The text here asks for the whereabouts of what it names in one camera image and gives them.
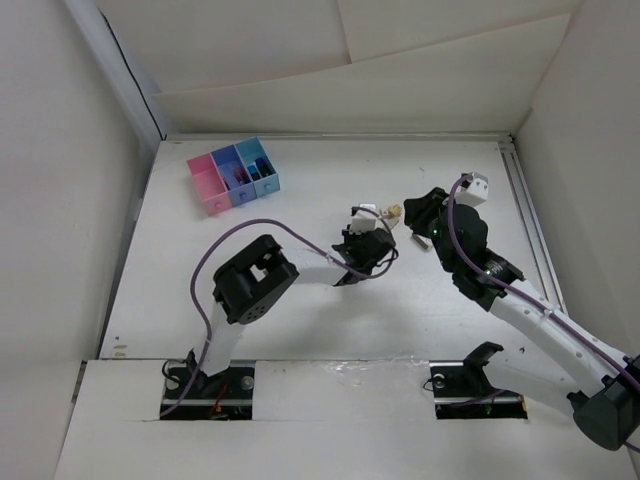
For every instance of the red transparent pen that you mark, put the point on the red transparent pen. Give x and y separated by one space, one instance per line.
241 176
233 183

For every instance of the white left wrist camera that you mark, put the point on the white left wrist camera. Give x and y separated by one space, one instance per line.
363 218

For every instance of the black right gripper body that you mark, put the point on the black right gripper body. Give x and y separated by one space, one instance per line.
427 220

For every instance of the dirty white eraser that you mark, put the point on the dirty white eraser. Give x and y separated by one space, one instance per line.
422 242

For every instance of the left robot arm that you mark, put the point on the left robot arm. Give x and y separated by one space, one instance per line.
249 284

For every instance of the yellow eraser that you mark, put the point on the yellow eraser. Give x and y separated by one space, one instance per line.
394 211

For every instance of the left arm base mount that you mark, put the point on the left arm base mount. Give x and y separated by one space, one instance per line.
226 396

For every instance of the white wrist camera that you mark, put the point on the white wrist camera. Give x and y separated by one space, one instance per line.
363 218
473 191

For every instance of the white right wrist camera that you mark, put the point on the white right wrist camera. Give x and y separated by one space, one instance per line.
473 191

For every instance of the blue drawer container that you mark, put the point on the blue drawer container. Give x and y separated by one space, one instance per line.
251 149

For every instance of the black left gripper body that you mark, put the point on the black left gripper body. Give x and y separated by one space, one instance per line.
350 240

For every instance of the pink drawer container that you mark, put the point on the pink drawer container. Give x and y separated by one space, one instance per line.
211 189

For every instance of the purple capped black highlighter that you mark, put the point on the purple capped black highlighter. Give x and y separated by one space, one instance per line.
263 167

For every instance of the purple drawer container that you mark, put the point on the purple drawer container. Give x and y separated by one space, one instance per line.
229 155

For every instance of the blue capped black highlighter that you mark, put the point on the blue capped black highlighter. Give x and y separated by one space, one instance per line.
254 173

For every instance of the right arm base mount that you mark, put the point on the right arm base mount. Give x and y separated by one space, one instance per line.
462 391

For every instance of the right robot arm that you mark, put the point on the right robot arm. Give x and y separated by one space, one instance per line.
598 386

